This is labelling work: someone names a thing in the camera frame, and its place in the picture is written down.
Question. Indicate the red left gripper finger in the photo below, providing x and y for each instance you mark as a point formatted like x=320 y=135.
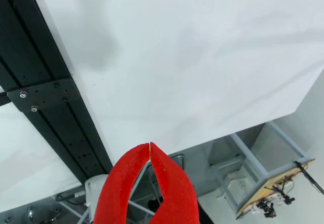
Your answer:
x=119 y=188

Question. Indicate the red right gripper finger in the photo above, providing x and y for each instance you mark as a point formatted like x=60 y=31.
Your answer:
x=177 y=191

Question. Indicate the black power strip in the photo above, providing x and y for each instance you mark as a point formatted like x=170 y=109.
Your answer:
x=69 y=195

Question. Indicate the wooden board with electronics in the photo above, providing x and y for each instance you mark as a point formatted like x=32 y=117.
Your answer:
x=268 y=191

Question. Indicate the black upright mast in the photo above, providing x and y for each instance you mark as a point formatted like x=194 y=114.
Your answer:
x=3 y=99

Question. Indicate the grey steel frame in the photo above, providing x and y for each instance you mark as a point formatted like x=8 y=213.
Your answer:
x=246 y=155

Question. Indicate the black bracket plate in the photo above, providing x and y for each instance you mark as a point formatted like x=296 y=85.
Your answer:
x=48 y=94

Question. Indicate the black aluminium rail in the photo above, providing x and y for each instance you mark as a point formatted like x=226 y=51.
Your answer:
x=25 y=44

